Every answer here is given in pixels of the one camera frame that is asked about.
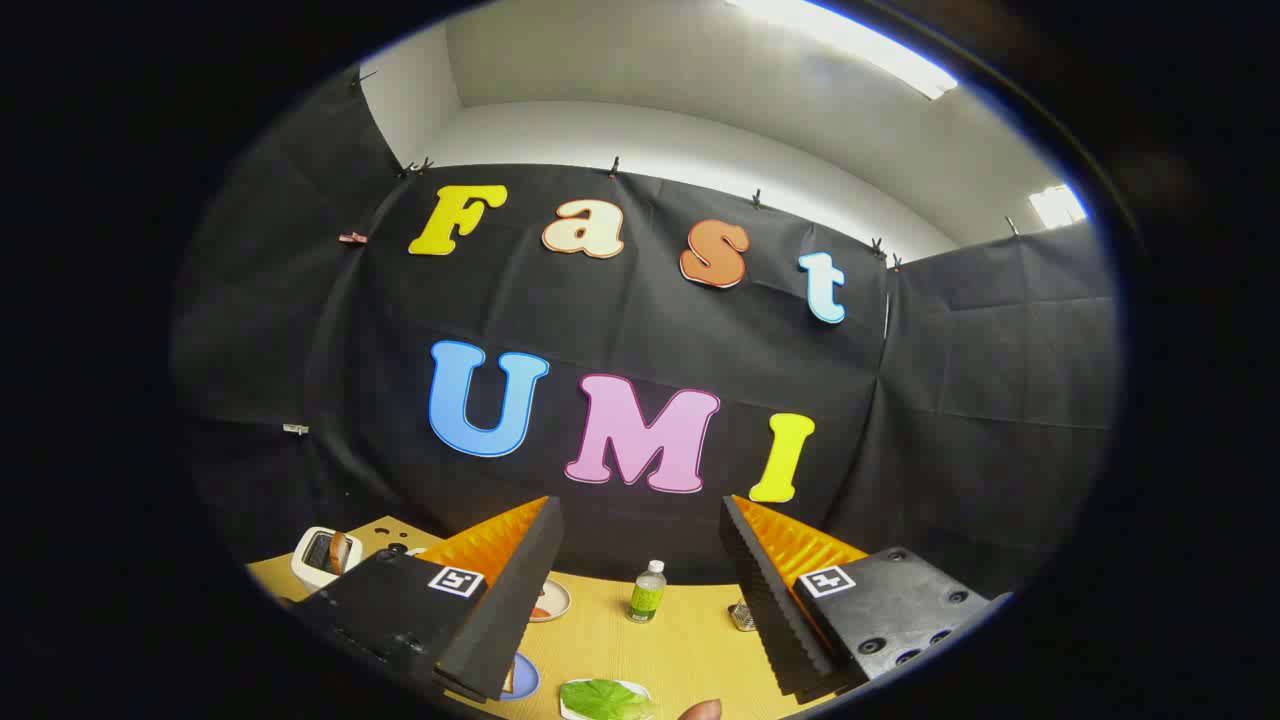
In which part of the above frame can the small ceiling light panel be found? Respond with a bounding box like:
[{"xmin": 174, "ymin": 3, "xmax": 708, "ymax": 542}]
[{"xmin": 1030, "ymin": 185, "xmax": 1088, "ymax": 229}]

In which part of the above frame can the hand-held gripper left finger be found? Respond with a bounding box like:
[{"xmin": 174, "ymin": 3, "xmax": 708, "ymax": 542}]
[{"xmin": 290, "ymin": 495, "xmax": 566, "ymax": 706}]

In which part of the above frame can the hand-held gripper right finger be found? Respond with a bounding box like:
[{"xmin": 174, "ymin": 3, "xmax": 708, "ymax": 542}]
[{"xmin": 720, "ymin": 493, "xmax": 1013, "ymax": 706}]

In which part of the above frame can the green lettuce leaf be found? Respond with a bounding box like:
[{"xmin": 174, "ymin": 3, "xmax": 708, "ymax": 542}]
[{"xmin": 562, "ymin": 680, "xmax": 657, "ymax": 720}]

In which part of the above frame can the white square plate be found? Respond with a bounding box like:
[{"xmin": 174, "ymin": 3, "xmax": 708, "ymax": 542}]
[{"xmin": 558, "ymin": 678, "xmax": 653, "ymax": 720}]

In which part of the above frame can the green label plastic bottle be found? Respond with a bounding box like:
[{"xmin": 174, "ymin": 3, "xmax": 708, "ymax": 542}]
[{"xmin": 627, "ymin": 560, "xmax": 668, "ymax": 625}]

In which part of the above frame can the blue plate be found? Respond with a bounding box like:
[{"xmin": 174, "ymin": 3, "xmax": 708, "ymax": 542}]
[{"xmin": 500, "ymin": 652, "xmax": 541, "ymax": 701}]

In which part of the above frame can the white plate with meat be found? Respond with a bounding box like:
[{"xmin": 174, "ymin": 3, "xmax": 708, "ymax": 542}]
[{"xmin": 528, "ymin": 578, "xmax": 572, "ymax": 624}]

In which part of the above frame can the white toaster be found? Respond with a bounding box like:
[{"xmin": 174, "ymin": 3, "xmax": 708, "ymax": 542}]
[{"xmin": 291, "ymin": 526, "xmax": 364, "ymax": 591}]

